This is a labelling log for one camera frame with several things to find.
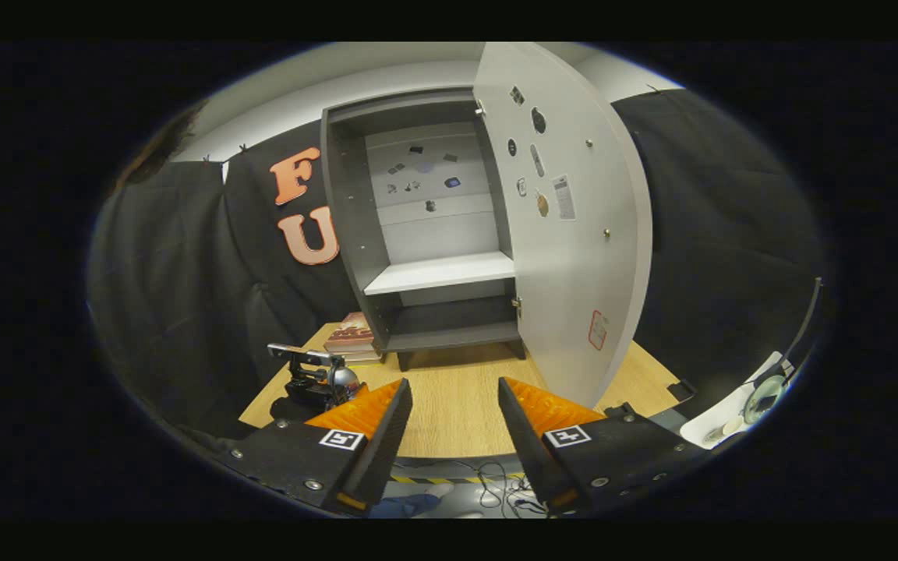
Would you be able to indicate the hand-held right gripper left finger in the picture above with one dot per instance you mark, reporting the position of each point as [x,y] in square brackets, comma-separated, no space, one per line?
[375,460]

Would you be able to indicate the small white tape roll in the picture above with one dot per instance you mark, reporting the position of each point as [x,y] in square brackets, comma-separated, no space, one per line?
[731,428]

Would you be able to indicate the white table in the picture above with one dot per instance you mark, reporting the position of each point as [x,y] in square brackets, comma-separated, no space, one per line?
[718,409]

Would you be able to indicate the dark grey cabinet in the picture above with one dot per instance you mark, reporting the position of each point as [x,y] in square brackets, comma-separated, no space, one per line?
[348,218]

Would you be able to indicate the black backdrop cloth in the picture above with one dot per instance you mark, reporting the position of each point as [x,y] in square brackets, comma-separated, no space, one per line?
[184,312]

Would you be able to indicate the black table clamp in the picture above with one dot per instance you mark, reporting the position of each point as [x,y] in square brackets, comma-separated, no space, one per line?
[681,389]

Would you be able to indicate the person's head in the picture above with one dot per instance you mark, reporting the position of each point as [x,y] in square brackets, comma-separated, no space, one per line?
[160,144]

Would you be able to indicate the white cabinet shelf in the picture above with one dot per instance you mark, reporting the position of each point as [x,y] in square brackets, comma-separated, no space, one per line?
[441,273]

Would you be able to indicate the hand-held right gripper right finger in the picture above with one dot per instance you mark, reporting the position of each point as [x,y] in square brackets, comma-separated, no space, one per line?
[531,452]

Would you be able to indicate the round green device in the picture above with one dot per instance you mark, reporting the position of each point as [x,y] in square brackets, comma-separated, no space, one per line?
[765,399]

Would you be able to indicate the stack of books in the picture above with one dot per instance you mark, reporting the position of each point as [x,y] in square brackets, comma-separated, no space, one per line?
[351,335]

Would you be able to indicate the light grey cabinet door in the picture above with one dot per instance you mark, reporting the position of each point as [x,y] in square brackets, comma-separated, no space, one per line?
[574,273]

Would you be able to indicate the blue cloth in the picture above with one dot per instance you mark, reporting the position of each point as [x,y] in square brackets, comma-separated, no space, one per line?
[410,504]

